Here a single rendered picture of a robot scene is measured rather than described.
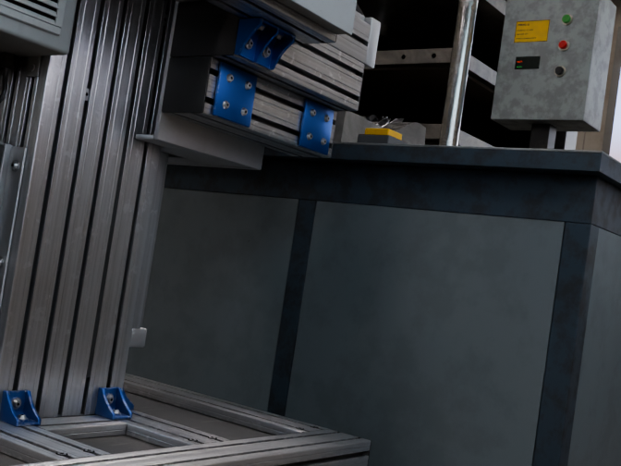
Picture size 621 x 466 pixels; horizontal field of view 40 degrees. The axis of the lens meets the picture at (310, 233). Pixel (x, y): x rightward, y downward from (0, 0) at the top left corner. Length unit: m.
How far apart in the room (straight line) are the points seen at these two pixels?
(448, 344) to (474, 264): 0.17
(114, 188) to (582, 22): 1.74
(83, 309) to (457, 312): 0.75
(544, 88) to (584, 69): 0.13
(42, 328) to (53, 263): 0.10
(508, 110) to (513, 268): 1.13
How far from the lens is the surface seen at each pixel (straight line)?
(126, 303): 1.46
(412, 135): 2.25
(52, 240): 1.35
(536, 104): 2.75
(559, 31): 2.79
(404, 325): 1.81
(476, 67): 2.95
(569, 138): 3.47
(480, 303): 1.74
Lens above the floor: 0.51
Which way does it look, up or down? 3 degrees up
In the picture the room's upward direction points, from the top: 8 degrees clockwise
